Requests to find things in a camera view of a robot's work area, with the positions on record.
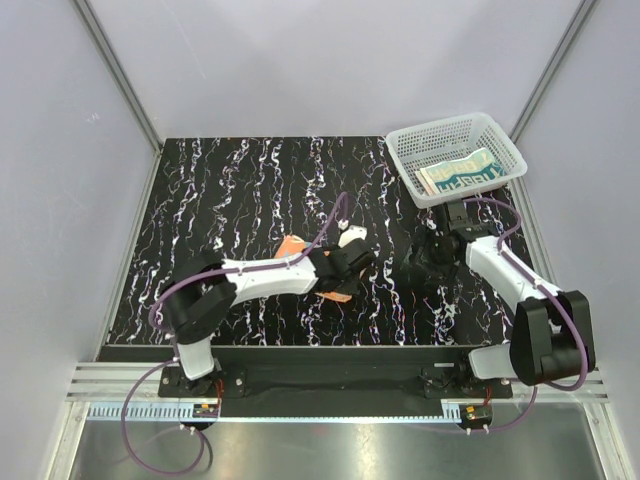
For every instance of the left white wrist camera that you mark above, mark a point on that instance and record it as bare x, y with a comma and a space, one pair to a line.
350, 234

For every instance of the orange dotted checkered towel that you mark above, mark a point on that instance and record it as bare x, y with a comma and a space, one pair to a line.
292, 244

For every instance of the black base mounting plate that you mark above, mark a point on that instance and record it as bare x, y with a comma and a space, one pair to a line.
436, 372

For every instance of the white plastic mesh basket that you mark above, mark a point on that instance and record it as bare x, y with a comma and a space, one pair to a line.
454, 158

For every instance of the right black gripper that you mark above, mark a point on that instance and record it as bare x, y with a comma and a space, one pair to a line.
439, 274

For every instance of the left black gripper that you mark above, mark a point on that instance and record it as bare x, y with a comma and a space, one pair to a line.
351, 287

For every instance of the aluminium frame rail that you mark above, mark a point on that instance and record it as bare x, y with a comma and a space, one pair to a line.
150, 392

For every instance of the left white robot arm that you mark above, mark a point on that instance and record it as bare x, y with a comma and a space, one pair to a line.
197, 300

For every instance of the rabbit print towel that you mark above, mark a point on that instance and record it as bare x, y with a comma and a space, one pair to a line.
477, 168

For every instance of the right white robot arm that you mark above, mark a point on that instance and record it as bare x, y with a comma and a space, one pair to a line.
552, 337

